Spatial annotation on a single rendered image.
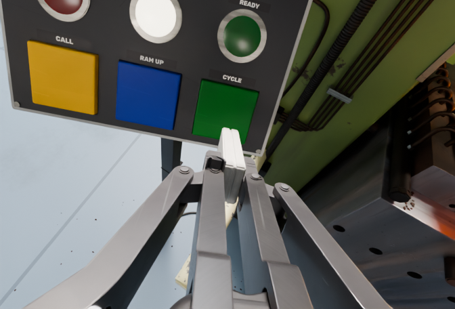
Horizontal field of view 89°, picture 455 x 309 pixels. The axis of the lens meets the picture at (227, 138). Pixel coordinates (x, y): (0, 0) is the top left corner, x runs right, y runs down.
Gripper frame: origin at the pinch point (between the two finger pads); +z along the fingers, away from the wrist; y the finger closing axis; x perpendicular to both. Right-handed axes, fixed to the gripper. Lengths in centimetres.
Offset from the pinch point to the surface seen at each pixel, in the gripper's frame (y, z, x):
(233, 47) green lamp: -0.8, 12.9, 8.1
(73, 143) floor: -72, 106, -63
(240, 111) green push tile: 1.9, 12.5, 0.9
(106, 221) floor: -38, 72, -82
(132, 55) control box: -12.4, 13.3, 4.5
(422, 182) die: 37.0, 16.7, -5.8
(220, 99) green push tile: -1.0, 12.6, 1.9
